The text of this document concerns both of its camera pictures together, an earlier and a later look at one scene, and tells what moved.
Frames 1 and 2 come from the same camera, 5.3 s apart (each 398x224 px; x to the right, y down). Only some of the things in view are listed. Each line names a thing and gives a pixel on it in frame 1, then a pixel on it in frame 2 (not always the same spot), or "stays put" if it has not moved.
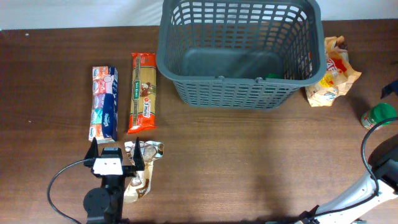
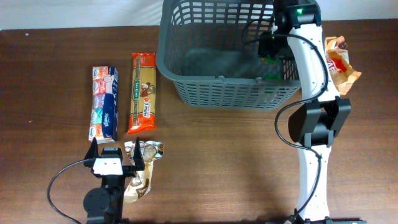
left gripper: x=139 y=163 stays put
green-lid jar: x=377 y=114 to x=268 y=60
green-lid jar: x=272 y=76 stays put
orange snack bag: x=339 y=74 stays put
